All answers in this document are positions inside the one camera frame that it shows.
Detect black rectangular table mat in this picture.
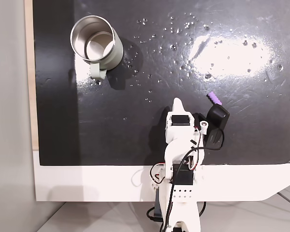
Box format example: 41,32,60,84
32,0,290,166

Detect sage green steel mug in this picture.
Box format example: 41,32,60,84
70,15,124,81

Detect light wooden board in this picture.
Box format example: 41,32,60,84
24,0,41,152

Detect black oval camera box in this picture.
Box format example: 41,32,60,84
193,103,231,148

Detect red white servo wires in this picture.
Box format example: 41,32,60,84
149,125,202,186

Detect thin white cable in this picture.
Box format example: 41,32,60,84
131,168,146,188

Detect black base power cable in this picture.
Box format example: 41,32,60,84
146,201,207,222

